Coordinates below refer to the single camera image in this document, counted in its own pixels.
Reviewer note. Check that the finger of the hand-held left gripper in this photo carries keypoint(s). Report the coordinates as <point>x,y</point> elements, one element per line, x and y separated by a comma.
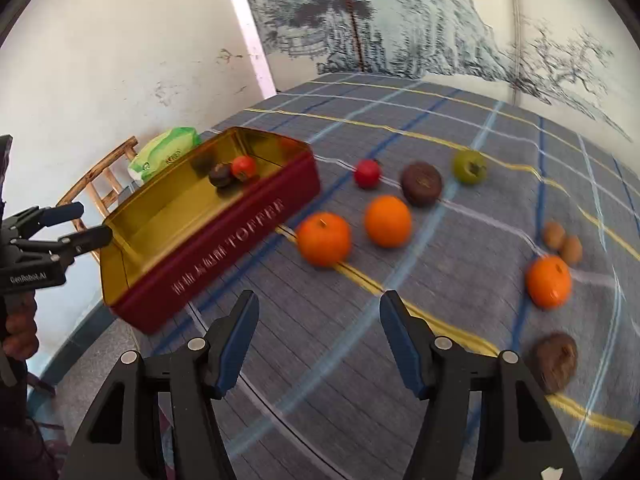
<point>92,237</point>
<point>62,212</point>

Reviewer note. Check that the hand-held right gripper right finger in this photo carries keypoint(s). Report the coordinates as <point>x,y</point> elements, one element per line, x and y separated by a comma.
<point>400,345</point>

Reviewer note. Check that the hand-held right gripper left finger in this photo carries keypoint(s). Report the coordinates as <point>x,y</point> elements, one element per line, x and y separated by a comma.
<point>240,340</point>

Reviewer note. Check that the red and gold tin box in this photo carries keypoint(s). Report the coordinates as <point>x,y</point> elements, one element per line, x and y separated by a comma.
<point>210,260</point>

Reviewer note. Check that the orange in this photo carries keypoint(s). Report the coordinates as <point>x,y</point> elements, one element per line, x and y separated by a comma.
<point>324,238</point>
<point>387,221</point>
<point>548,281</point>

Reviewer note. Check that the brown wrinkled passion fruit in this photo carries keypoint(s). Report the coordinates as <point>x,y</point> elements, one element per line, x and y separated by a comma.
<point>555,362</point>

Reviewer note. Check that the large dark purple mangosteen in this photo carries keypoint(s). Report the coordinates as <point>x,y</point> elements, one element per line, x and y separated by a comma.
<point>421,183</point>

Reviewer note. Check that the red tomato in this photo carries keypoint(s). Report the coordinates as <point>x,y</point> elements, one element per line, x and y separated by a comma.
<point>244,167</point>
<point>367,174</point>

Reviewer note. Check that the green tomato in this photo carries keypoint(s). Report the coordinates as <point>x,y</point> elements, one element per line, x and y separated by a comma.
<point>470,166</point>

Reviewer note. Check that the person's left forearm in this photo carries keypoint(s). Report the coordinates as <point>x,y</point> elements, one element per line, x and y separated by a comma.
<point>20,435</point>

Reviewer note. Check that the person's left hand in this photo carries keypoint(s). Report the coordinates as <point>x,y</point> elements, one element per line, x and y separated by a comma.
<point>20,327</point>

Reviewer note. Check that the wooden chair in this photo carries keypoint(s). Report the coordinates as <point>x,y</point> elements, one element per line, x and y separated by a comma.
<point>100,180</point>

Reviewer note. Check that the plaid bed sheet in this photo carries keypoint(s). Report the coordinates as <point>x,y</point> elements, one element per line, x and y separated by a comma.
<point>320,360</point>

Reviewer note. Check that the green tissue packet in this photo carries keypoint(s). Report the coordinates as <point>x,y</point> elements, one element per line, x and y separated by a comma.
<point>165,152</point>

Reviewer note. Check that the small dark purple mangosteen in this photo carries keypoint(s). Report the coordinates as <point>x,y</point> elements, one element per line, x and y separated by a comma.
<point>220,175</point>

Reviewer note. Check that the small brown longan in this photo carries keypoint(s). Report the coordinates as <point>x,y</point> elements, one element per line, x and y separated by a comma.
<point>571,250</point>
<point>554,235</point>

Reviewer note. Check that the landscape wall mural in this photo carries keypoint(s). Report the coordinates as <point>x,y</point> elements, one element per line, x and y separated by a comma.
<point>400,20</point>

